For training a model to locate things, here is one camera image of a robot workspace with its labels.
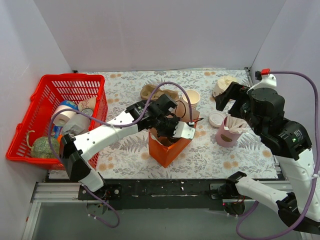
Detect orange paper bag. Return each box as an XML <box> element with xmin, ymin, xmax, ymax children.
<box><xmin>148</xmin><ymin>98</ymin><xmax>192</xmax><ymax>168</ymax></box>

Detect stack of paper cups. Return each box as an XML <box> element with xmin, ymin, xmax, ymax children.
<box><xmin>181</xmin><ymin>89</ymin><xmax>201</xmax><ymax>109</ymax></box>

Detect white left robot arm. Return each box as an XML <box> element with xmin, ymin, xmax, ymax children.
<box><xmin>59</xmin><ymin>94</ymin><xmax>195</xmax><ymax>200</ymax></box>

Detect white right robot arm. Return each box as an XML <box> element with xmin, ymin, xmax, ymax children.
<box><xmin>211</xmin><ymin>68</ymin><xmax>320</xmax><ymax>235</ymax></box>

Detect stack of white lids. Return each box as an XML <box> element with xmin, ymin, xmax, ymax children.
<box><xmin>208</xmin><ymin>111</ymin><xmax>226</xmax><ymax>128</ymax></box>

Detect brown cardboard cup carrier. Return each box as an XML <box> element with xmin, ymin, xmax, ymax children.
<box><xmin>140</xmin><ymin>84</ymin><xmax>179</xmax><ymax>101</ymax></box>

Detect wrapped toilet paper roll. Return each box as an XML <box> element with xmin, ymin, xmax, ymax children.
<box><xmin>212</xmin><ymin>75</ymin><xmax>238</xmax><ymax>98</ymax></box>

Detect pink straw holder cup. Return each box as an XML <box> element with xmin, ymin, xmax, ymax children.
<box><xmin>215</xmin><ymin>117</ymin><xmax>242</xmax><ymax>148</ymax></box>

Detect floral table mat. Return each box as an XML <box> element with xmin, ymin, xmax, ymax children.
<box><xmin>96</xmin><ymin>68</ymin><xmax>277</xmax><ymax>179</ymax></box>

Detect beige patterned cup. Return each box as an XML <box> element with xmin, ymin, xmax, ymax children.
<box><xmin>78</xmin><ymin>97</ymin><xmax>97</xmax><ymax>112</ymax></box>

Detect crumpled grey paper bag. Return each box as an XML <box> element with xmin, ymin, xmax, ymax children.
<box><xmin>61</xmin><ymin>114</ymin><xmax>91</xmax><ymax>136</ymax></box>

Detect white tape roll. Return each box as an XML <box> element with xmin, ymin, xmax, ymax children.
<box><xmin>51</xmin><ymin>105</ymin><xmax>76</xmax><ymax>127</ymax></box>

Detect red plastic basket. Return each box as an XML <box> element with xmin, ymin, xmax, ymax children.
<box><xmin>5</xmin><ymin>73</ymin><xmax>109</xmax><ymax>172</ymax></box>

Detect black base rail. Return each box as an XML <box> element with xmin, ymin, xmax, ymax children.
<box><xmin>78</xmin><ymin>179</ymin><xmax>247</xmax><ymax>210</ymax></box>

